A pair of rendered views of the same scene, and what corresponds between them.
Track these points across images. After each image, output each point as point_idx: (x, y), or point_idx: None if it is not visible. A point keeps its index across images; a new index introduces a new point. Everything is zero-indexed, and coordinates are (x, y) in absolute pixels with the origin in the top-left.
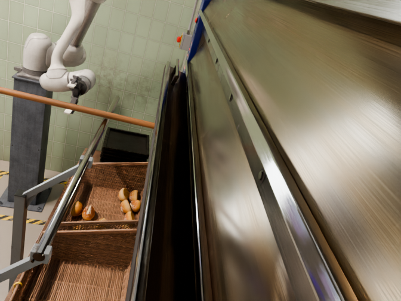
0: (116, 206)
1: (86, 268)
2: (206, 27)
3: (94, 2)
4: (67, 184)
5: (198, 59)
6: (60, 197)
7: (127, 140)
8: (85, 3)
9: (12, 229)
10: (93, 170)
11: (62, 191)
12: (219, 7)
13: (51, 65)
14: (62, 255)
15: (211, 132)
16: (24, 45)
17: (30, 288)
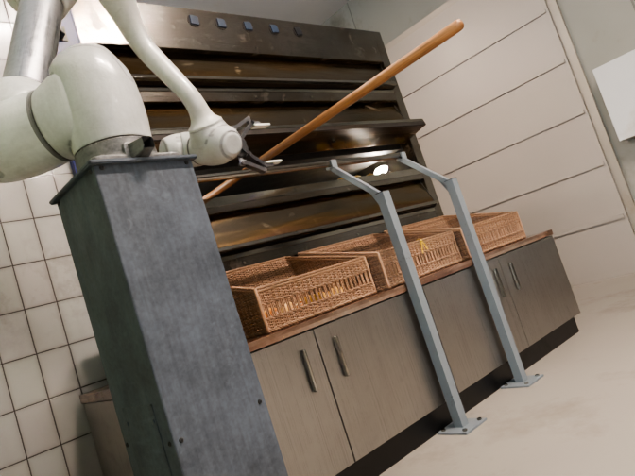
0: (261, 329)
1: None
2: (227, 77)
3: (62, 17)
4: (282, 330)
5: (161, 124)
6: (312, 318)
7: None
8: (60, 12)
9: (403, 231)
10: (243, 301)
11: (300, 324)
12: (190, 68)
13: (214, 113)
14: None
15: (309, 119)
16: (120, 74)
17: None
